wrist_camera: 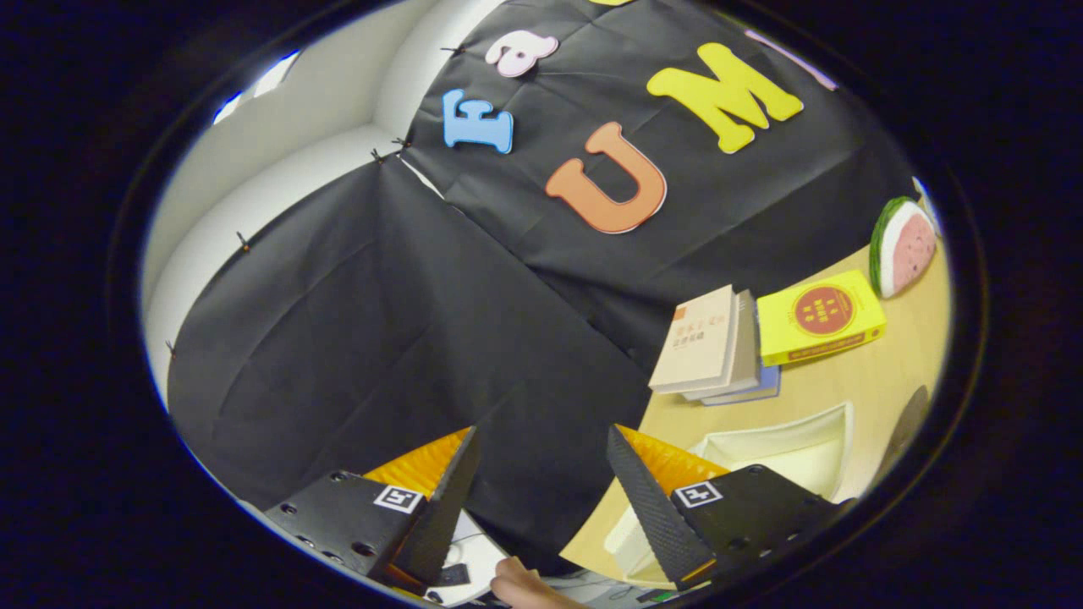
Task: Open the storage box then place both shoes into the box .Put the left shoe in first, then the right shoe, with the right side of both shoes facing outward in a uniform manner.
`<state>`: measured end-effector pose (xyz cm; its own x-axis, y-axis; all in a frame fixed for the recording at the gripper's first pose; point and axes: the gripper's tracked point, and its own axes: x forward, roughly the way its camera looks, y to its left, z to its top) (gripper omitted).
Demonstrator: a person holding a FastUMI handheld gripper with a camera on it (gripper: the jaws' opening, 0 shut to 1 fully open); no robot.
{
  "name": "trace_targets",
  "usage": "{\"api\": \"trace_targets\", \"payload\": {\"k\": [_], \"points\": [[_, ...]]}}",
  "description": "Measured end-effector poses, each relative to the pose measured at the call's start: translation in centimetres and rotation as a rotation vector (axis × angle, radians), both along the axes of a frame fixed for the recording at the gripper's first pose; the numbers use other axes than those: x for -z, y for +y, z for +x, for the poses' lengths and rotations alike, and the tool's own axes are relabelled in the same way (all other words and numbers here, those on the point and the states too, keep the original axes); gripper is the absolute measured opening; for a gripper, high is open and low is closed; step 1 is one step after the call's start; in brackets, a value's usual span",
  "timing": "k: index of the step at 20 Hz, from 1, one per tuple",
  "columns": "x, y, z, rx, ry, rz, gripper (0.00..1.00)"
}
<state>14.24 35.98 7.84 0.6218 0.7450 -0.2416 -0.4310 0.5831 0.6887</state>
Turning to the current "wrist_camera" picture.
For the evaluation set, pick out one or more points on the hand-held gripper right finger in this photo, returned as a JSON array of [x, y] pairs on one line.
[[656, 516]]

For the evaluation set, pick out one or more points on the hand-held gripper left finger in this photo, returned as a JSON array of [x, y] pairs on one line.
[[440, 524]]

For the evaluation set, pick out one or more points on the white fabric storage box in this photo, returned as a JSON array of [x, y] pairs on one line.
[[804, 461]]

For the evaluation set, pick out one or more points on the brown fuzzy shoe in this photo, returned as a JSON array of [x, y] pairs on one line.
[[905, 427]]

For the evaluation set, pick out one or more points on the blue book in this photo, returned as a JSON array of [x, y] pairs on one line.
[[757, 391]]

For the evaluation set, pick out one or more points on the beige book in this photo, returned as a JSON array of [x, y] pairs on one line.
[[698, 342]]

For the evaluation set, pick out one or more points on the grey book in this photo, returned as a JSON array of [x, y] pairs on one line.
[[746, 347]]

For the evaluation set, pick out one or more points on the yellow book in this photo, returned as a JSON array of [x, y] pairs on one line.
[[816, 317]]

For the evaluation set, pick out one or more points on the watermelon slice plush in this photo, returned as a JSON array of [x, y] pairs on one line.
[[905, 245]]

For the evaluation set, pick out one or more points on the long ceiling light panel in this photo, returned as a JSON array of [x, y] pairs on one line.
[[277, 74]]

